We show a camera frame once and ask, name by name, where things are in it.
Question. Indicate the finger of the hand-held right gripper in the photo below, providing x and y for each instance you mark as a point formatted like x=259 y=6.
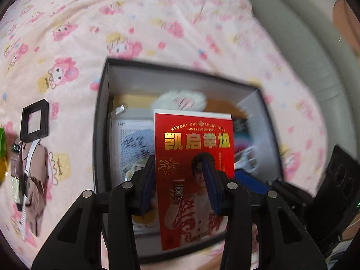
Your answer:
x=249 y=181

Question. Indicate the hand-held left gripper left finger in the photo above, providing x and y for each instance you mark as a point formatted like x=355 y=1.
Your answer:
x=150 y=187

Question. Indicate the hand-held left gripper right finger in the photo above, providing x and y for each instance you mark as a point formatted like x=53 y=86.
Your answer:
x=211 y=187

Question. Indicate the clear plastic printed packet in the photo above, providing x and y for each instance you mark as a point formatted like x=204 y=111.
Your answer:
x=132 y=143

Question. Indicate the red printed card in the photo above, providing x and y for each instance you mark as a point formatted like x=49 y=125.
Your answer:
x=194 y=135

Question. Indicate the black cardboard box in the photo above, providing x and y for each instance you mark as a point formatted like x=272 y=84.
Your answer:
x=102 y=118

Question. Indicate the brown grey sachet packet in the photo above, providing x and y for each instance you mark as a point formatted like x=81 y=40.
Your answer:
x=38 y=174

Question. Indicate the green yellow corn packet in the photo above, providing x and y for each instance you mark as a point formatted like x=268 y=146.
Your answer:
x=2 y=146

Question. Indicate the dark colourful packet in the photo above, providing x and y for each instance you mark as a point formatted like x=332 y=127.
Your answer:
x=243 y=135

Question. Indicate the small silver wrapper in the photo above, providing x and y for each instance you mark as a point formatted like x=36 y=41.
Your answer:
x=119 y=110

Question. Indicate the tan kraft envelope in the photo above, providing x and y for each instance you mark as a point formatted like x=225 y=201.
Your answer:
x=137 y=101

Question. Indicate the white fluffy paw plush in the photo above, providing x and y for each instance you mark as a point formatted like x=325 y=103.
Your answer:
x=181 y=99

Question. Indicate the beige padded headboard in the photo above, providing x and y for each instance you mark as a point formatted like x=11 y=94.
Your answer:
x=303 y=33

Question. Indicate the pink printed blanket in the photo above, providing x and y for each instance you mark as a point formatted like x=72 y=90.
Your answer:
x=168 y=19

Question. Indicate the black square frame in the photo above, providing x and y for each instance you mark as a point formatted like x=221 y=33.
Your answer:
x=25 y=118

